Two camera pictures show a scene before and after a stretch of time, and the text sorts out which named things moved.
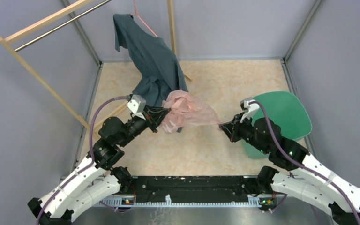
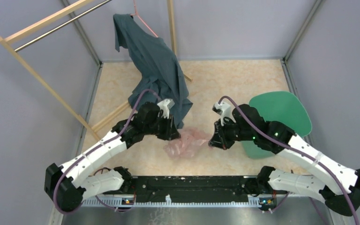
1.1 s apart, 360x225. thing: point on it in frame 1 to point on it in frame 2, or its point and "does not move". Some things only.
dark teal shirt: [161, 74] does not move
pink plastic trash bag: [185, 111] to [185, 147]
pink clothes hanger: [136, 14] does not move
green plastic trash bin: [284, 108] does not move
